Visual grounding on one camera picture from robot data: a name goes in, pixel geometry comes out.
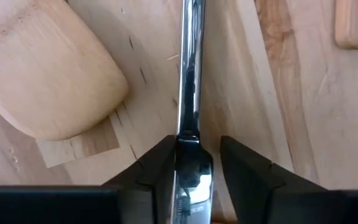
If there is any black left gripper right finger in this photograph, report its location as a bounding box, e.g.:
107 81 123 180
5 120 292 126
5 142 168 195
219 135 344 224

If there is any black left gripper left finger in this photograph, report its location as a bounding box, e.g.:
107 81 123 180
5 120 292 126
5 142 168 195
101 134 177 224

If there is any silver metal table knife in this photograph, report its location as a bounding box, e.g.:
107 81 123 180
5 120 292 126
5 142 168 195
169 0 214 224

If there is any solid wooden spoon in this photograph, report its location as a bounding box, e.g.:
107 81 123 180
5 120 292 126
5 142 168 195
0 0 129 141

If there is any slotted wooden spoon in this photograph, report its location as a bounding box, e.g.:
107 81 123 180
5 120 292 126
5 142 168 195
334 0 358 50

